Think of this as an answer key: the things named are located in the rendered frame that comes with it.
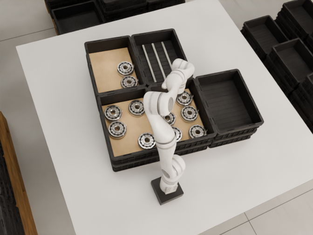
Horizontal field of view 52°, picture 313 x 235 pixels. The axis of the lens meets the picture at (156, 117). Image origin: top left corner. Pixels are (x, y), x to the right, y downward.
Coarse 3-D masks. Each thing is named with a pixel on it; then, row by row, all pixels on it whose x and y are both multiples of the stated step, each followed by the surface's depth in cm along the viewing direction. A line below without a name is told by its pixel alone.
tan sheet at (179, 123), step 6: (186, 90) 201; (192, 102) 198; (174, 108) 195; (180, 108) 195; (174, 114) 193; (198, 114) 194; (180, 120) 191; (198, 120) 192; (180, 126) 189; (186, 126) 190; (186, 132) 188; (186, 138) 186
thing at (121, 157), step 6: (126, 90) 185; (132, 90) 186; (102, 96) 182; (102, 114) 177; (102, 120) 175; (108, 132) 172; (108, 138) 170; (108, 144) 169; (144, 150) 169; (150, 150) 170; (156, 150) 172; (114, 156) 166; (120, 156) 166; (126, 156) 167; (132, 156) 169
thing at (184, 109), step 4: (184, 108) 192; (188, 108) 192; (192, 108) 192; (184, 112) 190; (196, 112) 191; (184, 116) 189; (188, 116) 189; (192, 116) 190; (196, 116) 190; (188, 120) 188; (192, 120) 189
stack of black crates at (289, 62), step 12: (276, 48) 277; (288, 48) 287; (300, 48) 281; (276, 60) 273; (288, 60) 280; (300, 60) 282; (312, 60) 273; (276, 72) 279; (288, 72) 263; (300, 72) 275; (312, 72) 277; (288, 84) 268; (288, 96) 277
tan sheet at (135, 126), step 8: (112, 104) 192; (120, 104) 192; (128, 104) 193; (128, 112) 190; (120, 120) 187; (128, 120) 188; (136, 120) 188; (144, 120) 189; (128, 128) 185; (136, 128) 186; (144, 128) 186; (128, 136) 183; (136, 136) 184; (112, 144) 180; (120, 144) 180; (128, 144) 181; (136, 144) 181; (120, 152) 178; (128, 152) 178
